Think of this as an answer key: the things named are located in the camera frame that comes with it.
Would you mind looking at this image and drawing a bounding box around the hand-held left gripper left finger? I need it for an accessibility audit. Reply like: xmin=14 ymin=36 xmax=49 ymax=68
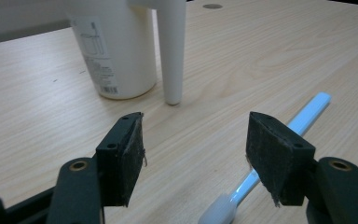
xmin=95 ymin=111 xmax=148 ymax=208

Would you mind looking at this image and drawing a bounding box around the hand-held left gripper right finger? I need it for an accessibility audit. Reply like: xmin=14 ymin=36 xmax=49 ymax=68
xmin=245 ymin=111 xmax=317 ymax=208

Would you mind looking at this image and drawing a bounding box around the light blue toothbrush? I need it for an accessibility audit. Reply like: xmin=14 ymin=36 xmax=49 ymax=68
xmin=197 ymin=91 xmax=333 ymax=224

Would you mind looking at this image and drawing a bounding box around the white toothbrush cup with handle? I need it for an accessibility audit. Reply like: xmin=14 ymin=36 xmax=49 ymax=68
xmin=65 ymin=0 xmax=188 ymax=106

